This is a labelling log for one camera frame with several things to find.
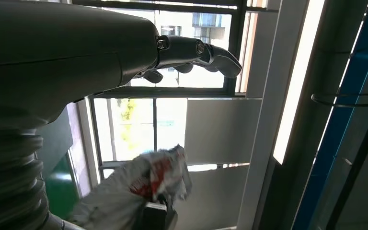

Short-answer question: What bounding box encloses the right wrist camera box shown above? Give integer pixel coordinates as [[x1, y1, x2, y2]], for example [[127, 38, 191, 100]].
[[141, 195, 179, 230]]

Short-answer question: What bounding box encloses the long ceiling light strip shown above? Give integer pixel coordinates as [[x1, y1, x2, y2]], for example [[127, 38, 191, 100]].
[[272, 0, 326, 166]]

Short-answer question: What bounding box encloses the dark-framed window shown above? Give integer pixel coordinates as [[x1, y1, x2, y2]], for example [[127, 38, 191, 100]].
[[71, 0, 280, 178]]

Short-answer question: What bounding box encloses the green conveyor belt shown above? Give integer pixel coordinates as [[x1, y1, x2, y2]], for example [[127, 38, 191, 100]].
[[44, 155, 81, 220]]

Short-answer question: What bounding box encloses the thin black strap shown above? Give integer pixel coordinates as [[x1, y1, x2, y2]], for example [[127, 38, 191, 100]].
[[310, 92, 368, 109]]

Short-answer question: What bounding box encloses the white courier bag red print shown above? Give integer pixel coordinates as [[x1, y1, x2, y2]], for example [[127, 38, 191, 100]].
[[69, 144, 193, 230]]

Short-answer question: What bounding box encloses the blue ceiling beam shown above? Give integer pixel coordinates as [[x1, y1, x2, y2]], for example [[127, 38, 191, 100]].
[[292, 0, 368, 230]]

